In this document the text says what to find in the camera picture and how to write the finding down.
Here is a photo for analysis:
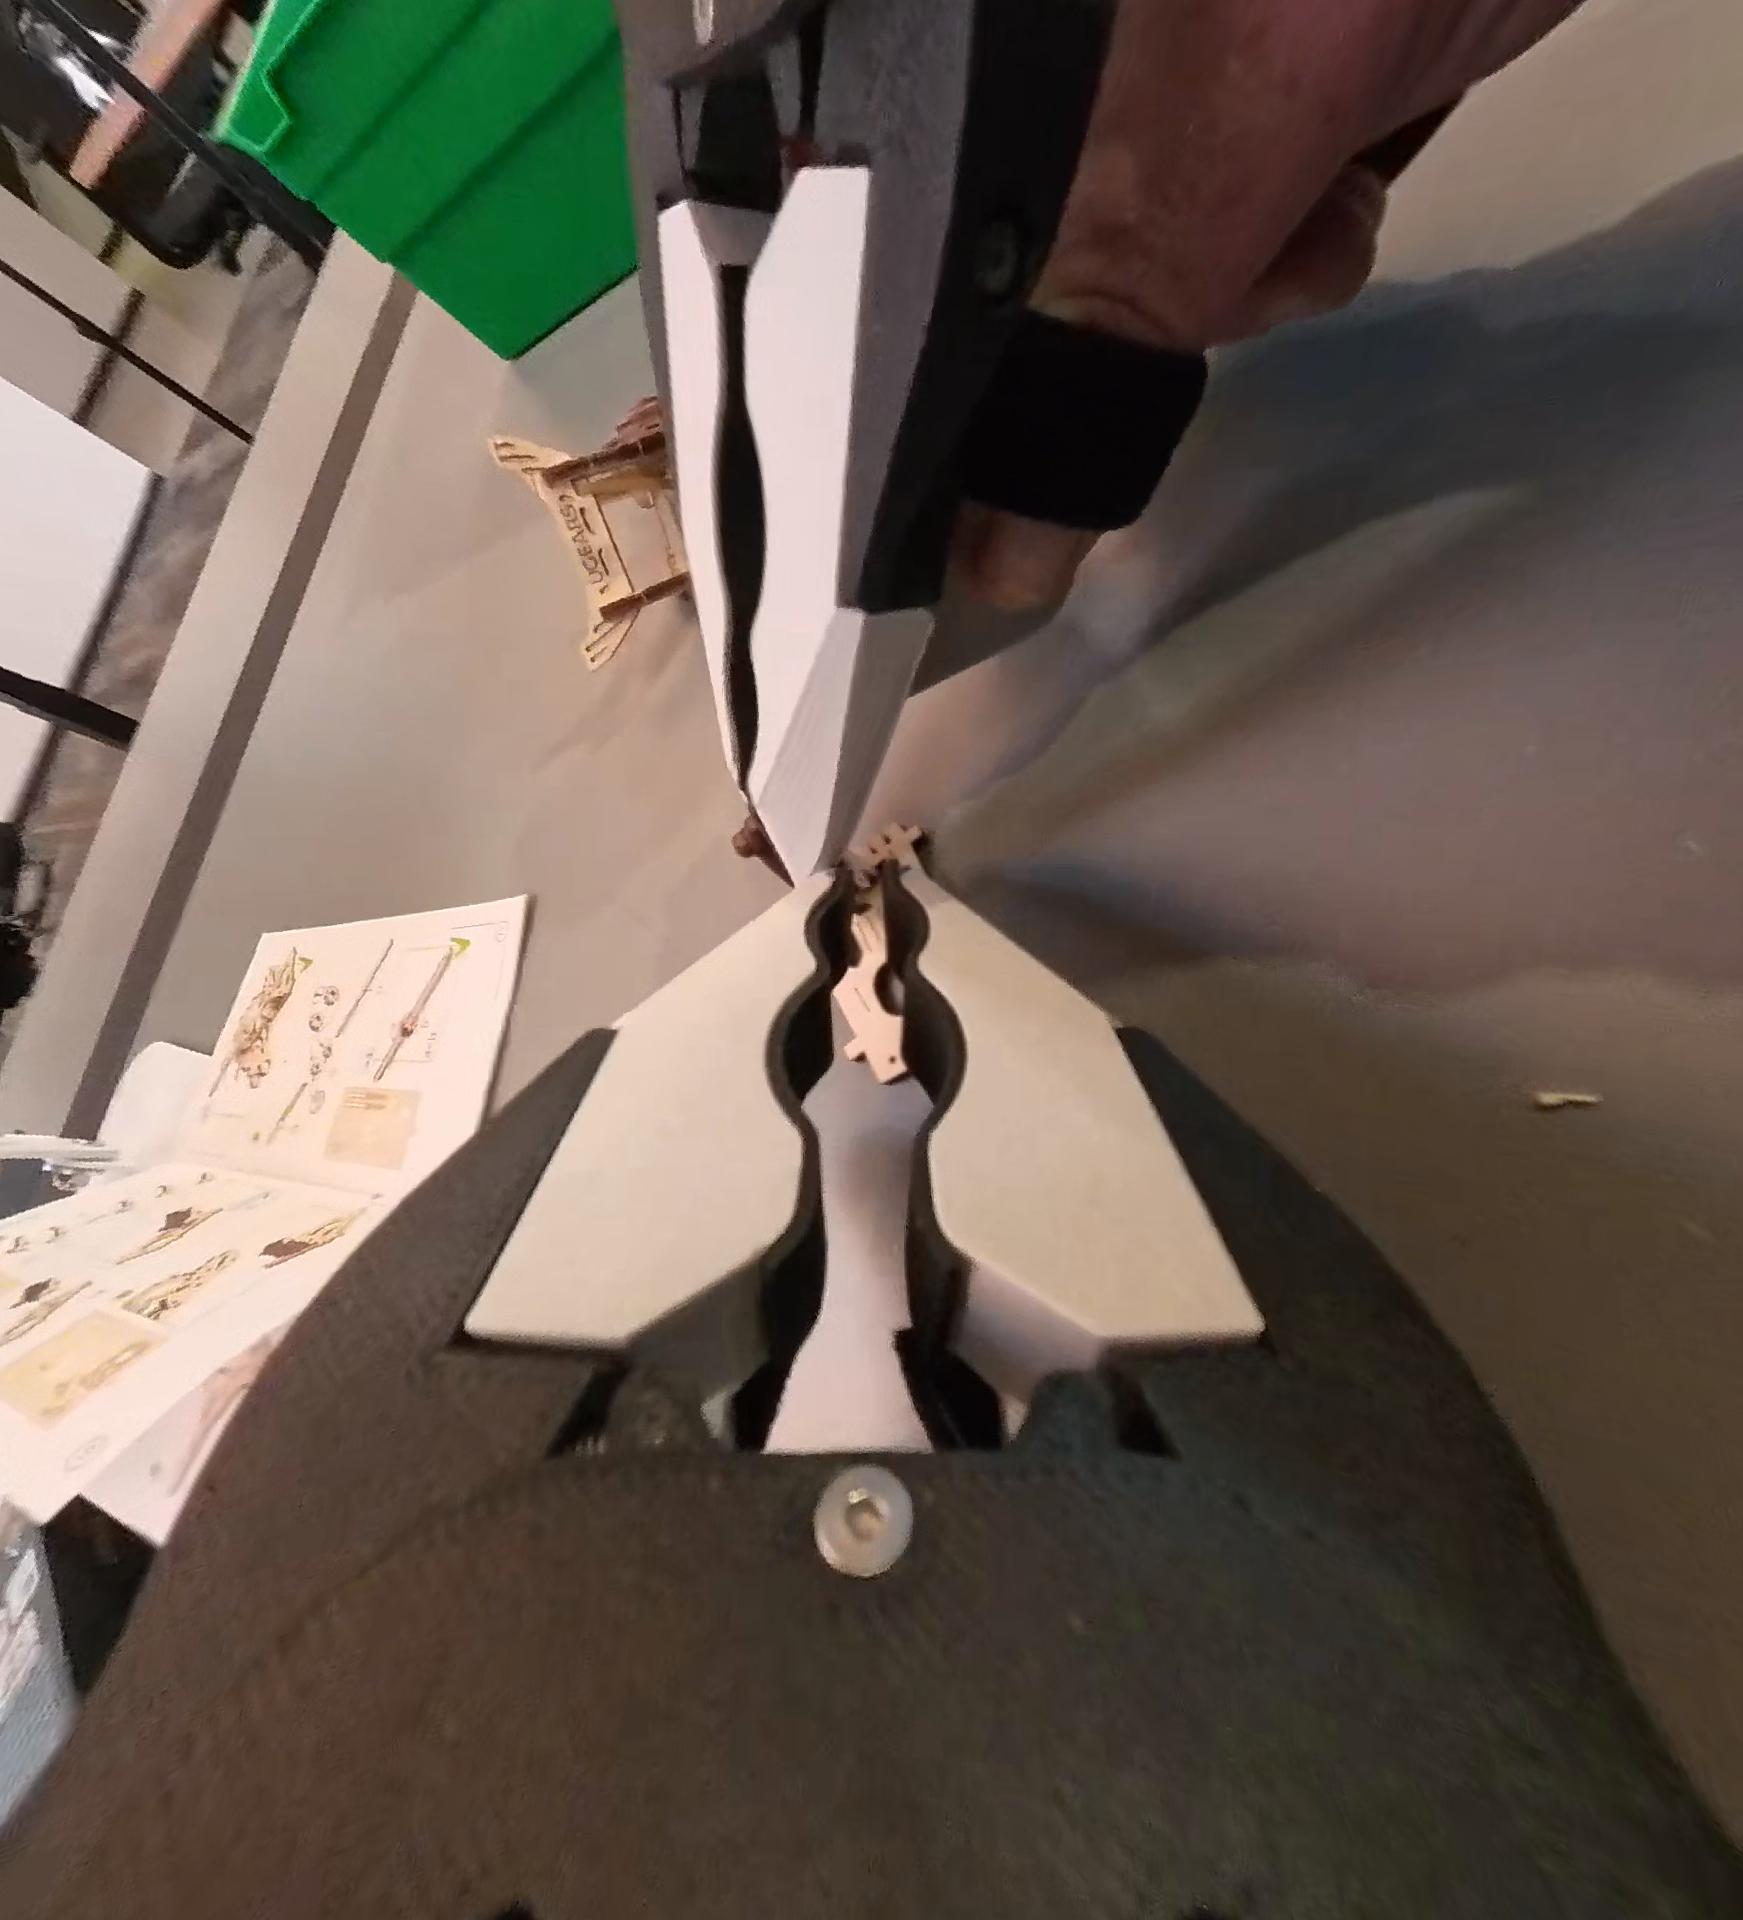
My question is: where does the person's right hand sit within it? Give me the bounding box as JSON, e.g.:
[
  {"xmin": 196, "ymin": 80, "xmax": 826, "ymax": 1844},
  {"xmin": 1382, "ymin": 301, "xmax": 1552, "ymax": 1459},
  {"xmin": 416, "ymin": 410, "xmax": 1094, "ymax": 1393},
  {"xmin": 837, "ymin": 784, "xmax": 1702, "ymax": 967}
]
[{"xmin": 946, "ymin": 0, "xmax": 1580, "ymax": 616}]

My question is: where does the green plastic bin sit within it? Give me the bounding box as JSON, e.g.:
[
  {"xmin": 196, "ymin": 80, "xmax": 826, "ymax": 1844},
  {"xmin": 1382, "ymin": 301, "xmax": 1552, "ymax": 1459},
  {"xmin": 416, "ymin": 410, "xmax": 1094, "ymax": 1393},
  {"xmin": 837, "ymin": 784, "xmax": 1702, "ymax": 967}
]
[{"xmin": 214, "ymin": 0, "xmax": 651, "ymax": 364}]

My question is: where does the instruction booklet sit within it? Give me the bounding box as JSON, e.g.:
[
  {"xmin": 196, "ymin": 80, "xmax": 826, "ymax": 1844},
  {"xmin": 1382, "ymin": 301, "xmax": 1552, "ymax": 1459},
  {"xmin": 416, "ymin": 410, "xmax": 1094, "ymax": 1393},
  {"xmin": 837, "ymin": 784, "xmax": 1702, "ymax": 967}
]
[{"xmin": 0, "ymin": 893, "xmax": 532, "ymax": 1550}]

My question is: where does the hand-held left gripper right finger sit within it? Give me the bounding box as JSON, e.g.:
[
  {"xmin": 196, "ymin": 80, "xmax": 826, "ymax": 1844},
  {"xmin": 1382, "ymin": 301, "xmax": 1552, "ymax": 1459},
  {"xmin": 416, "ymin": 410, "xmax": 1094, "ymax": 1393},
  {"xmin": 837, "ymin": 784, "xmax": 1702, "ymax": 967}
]
[{"xmin": 884, "ymin": 873, "xmax": 1265, "ymax": 1443}]

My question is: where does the black office chair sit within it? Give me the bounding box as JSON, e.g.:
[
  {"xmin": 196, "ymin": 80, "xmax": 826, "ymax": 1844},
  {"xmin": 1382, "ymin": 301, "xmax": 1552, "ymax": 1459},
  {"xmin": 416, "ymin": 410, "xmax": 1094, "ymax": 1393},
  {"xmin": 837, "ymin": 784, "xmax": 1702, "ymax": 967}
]
[{"xmin": 0, "ymin": 0, "xmax": 335, "ymax": 275}]

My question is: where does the pale wooden model part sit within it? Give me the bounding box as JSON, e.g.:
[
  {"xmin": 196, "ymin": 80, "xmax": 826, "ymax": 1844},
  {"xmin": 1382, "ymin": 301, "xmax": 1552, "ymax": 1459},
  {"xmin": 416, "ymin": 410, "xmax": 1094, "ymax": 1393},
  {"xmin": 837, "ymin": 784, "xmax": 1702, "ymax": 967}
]
[{"xmin": 830, "ymin": 817, "xmax": 935, "ymax": 1085}]

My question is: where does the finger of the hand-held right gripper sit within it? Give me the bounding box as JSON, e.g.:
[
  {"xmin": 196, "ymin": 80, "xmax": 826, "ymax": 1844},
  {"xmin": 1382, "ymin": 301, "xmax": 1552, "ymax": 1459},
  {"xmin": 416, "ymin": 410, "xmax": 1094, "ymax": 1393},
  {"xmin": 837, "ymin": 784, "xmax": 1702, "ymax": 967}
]
[
  {"xmin": 654, "ymin": 201, "xmax": 784, "ymax": 797},
  {"xmin": 724, "ymin": 162, "xmax": 935, "ymax": 881}
]

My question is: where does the wooden model stand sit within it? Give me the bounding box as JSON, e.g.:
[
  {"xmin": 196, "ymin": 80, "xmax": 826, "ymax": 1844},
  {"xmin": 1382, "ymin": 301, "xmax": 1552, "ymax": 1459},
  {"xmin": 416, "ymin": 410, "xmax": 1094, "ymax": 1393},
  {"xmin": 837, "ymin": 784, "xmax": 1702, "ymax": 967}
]
[{"xmin": 487, "ymin": 395, "xmax": 696, "ymax": 672}]

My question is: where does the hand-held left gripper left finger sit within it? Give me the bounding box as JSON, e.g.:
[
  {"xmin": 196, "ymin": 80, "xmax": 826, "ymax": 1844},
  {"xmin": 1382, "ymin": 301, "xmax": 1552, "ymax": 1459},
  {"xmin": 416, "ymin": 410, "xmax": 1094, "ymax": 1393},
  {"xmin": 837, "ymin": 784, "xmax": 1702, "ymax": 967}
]
[{"xmin": 463, "ymin": 898, "xmax": 831, "ymax": 1429}]

